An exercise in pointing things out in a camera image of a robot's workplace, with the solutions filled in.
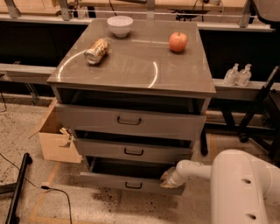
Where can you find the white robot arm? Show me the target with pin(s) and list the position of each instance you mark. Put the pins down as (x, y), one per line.
(241, 185)

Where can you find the grey drawer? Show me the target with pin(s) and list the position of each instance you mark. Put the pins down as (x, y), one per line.
(131, 175)
(131, 151)
(131, 122)

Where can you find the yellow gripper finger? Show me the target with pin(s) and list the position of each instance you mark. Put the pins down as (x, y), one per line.
(166, 180)

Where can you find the right clear sanitizer bottle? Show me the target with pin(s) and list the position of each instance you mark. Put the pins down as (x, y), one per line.
(244, 76)

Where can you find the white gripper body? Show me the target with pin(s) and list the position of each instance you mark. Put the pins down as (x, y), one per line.
(174, 178)

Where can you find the clear sanitizer bottle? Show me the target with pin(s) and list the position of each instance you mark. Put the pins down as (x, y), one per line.
(231, 75)
(244, 76)

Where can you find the white ceramic bowl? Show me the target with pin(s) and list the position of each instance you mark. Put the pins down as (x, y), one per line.
(120, 26)

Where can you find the grey drawer cabinet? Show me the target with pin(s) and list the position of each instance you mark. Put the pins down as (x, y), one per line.
(140, 72)

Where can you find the grey middle drawer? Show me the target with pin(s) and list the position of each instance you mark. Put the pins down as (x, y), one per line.
(131, 151)

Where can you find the grey bottom drawer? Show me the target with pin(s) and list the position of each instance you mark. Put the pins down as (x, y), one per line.
(131, 175)

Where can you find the left clear sanitizer bottle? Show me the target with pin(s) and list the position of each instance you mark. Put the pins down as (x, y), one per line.
(231, 75)

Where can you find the grey top drawer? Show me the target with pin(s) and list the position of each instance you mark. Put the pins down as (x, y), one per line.
(131, 122)

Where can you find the black floor stand leg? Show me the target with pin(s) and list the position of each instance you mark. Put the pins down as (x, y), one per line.
(15, 190)

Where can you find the red apple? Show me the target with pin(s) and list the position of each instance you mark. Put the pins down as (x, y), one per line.
(178, 41)

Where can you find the golden soda can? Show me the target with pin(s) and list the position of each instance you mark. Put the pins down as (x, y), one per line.
(97, 51)

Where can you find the black table leg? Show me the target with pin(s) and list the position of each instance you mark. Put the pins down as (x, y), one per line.
(203, 143)

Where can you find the cardboard box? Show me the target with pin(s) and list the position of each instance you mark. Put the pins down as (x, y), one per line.
(56, 143)

